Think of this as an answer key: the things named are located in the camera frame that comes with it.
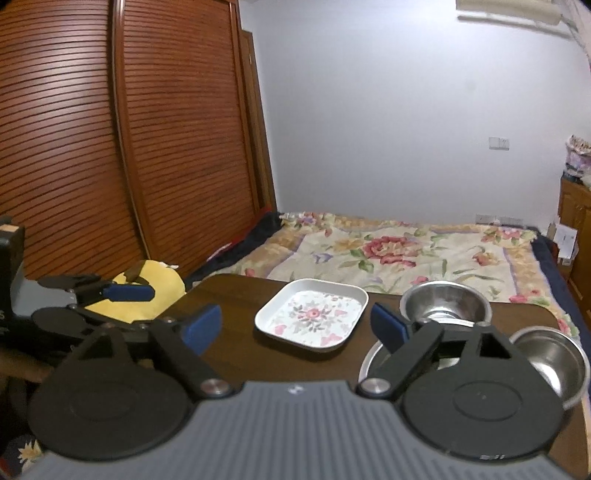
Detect dark clothes on bed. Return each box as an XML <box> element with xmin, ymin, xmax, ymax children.
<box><xmin>184</xmin><ymin>210</ymin><xmax>281</xmax><ymax>291</ymax></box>

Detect wall air conditioner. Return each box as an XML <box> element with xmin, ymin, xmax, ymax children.
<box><xmin>456</xmin><ymin>0</ymin><xmax>578</xmax><ymax>31</ymax></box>

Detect white wall switch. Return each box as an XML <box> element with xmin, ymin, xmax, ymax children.
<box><xmin>489</xmin><ymin>137</ymin><xmax>510</xmax><ymax>151</ymax></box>

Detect large steel bowl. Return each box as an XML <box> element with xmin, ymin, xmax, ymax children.
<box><xmin>359</xmin><ymin>316</ymin><xmax>474</xmax><ymax>386</ymax></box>

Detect white paper box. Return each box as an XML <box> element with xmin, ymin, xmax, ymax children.
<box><xmin>547</xmin><ymin>223</ymin><xmax>578</xmax><ymax>266</ymax></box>

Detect steel bowl back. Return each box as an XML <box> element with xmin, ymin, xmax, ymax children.
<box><xmin>399</xmin><ymin>280</ymin><xmax>493</xmax><ymax>325</ymax></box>

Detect pile of folded fabrics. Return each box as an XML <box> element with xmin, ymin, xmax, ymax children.
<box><xmin>564</xmin><ymin>135</ymin><xmax>591</xmax><ymax>188</ymax></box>

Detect floral tray back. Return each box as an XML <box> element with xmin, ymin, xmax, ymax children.
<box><xmin>254</xmin><ymin>278</ymin><xmax>369</xmax><ymax>353</ymax></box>

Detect small steel bowl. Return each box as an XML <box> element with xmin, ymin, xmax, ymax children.
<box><xmin>510</xmin><ymin>326</ymin><xmax>590</xmax><ymax>411</ymax></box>

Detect yellow pikachu plush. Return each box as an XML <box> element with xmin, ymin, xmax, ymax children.
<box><xmin>87</xmin><ymin>260</ymin><xmax>185</xmax><ymax>323</ymax></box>

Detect wooden sideboard cabinet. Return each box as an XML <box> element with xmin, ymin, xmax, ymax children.
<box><xmin>556</xmin><ymin>177</ymin><xmax>591</xmax><ymax>319</ymax></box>

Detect floral bed quilt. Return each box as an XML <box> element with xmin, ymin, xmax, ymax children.
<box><xmin>213</xmin><ymin>212</ymin><xmax>585</xmax><ymax>340</ymax></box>

